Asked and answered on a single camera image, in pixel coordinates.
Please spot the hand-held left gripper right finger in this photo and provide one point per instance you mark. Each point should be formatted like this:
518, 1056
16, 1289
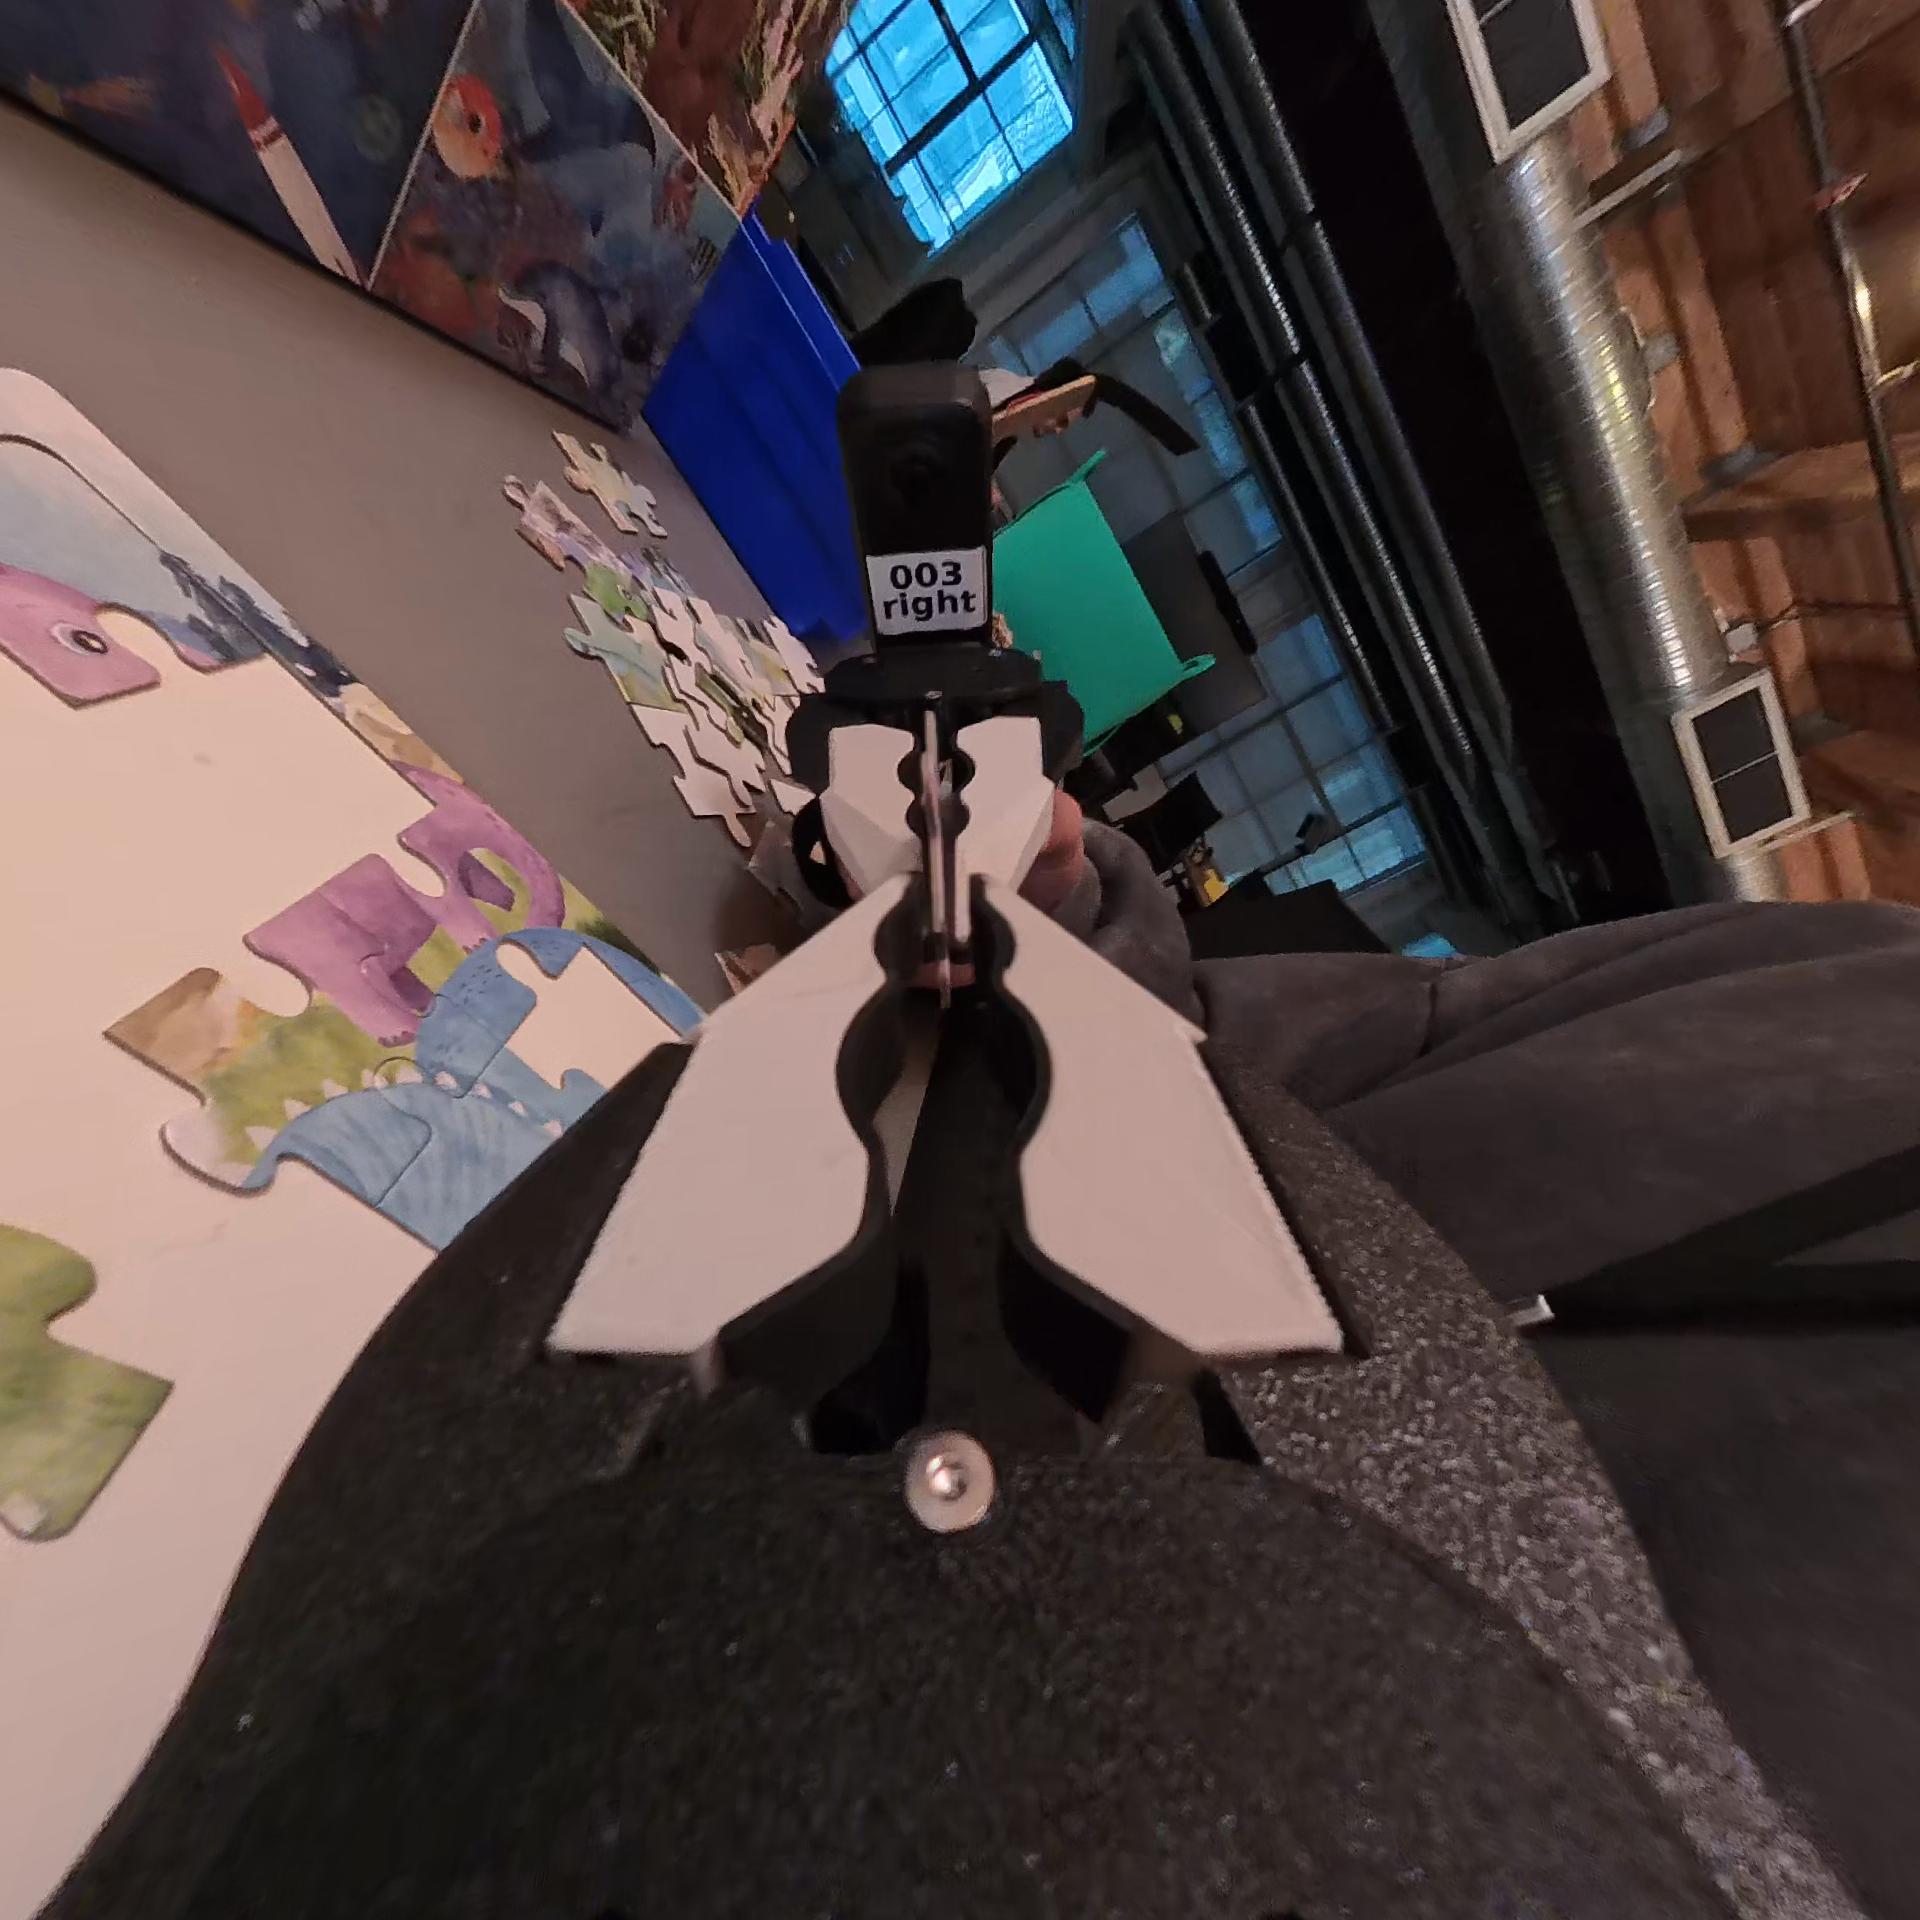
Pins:
1169, 1200

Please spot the white framed ceiling panel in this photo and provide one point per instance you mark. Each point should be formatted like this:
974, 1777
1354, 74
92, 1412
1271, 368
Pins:
1741, 768
1530, 63

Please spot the blue plastic bin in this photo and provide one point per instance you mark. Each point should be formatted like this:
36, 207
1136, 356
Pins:
755, 435

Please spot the green plastic bin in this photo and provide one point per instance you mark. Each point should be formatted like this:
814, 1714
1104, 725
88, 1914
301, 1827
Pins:
1075, 603

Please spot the pile of puzzle pieces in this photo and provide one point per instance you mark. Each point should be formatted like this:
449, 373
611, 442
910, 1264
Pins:
706, 704

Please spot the printed jigsaw puzzle box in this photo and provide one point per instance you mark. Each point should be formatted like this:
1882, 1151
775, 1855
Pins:
449, 176

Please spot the green printed puzzle piece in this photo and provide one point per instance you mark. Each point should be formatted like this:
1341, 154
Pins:
61, 1377

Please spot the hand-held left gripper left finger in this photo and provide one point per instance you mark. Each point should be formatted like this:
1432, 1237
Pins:
725, 1200

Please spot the joined printed puzzle pieces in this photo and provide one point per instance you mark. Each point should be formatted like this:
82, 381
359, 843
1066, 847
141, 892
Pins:
377, 933

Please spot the person's right forearm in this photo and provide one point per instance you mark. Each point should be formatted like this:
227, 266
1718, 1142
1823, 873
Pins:
1499, 1046

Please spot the silver ventilation duct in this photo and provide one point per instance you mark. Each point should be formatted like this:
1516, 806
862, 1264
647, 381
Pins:
1620, 492

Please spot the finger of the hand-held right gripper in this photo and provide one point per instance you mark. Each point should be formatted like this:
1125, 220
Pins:
875, 794
1011, 794

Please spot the landscape jigsaw puzzle board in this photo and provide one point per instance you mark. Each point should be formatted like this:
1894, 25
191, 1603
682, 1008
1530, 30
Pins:
191, 794

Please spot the green striped puzzle piece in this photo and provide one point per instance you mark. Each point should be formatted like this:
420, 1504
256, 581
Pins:
942, 808

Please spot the wooden chair armrest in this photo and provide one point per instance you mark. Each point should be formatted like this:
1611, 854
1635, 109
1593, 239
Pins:
1063, 402

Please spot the beige printed puzzle piece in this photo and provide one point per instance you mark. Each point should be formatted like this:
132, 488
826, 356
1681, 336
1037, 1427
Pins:
755, 974

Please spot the grey desk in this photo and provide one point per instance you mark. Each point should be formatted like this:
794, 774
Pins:
377, 447

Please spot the window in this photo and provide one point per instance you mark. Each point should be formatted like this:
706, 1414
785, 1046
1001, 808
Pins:
966, 100

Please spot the person's right hand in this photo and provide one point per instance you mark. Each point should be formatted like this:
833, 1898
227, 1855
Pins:
1066, 854

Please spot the black ceiling pipes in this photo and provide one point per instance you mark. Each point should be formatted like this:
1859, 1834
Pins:
1351, 373

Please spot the pink corner puzzle piece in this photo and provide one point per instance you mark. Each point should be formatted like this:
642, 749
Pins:
82, 638

